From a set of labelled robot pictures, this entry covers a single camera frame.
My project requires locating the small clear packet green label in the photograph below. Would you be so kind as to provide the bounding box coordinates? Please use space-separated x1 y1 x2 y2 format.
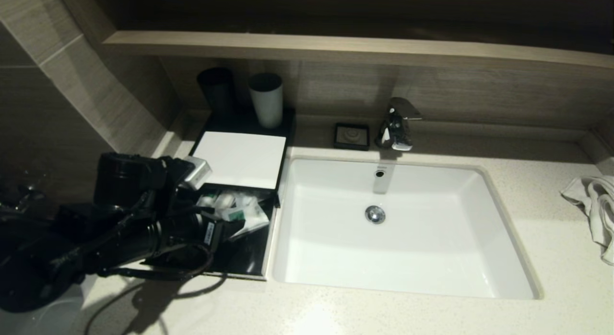
225 203 271 242
217 192 260 210

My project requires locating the black sliding drawer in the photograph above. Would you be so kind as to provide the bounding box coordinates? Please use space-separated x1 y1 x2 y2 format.
144 184 280 282

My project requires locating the black plastic cup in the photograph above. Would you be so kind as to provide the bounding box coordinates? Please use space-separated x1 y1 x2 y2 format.
197 67 236 129

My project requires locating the grey cup with dark rim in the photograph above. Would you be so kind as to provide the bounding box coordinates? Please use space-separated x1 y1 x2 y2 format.
248 72 283 130

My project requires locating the chrome drain stopper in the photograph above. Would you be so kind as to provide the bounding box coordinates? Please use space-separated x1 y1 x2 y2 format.
365 205 386 225

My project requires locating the black square soap dish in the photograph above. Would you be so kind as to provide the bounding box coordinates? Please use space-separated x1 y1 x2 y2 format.
334 122 370 151

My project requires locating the white ceramic sink basin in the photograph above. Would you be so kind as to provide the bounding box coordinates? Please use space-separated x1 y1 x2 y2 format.
272 155 544 300

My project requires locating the grey rounded bathroom fixture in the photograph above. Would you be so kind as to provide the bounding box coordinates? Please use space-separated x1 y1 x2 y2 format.
0 285 94 335

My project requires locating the chrome faucet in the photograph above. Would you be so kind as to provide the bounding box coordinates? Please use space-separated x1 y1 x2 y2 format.
375 97 424 152

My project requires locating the light wooden shelf ledge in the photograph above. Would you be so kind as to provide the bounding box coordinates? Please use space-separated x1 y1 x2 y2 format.
101 30 614 69

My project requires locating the white towel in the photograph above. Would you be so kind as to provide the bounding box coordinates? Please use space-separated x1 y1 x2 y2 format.
561 176 614 266

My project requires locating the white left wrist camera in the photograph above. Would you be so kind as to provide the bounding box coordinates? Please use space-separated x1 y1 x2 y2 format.
184 156 213 191

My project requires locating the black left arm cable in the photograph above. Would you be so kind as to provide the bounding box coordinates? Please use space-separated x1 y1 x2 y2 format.
96 244 215 282

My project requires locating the chrome wall valve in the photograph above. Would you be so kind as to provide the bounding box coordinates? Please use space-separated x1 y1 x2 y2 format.
0 181 41 213

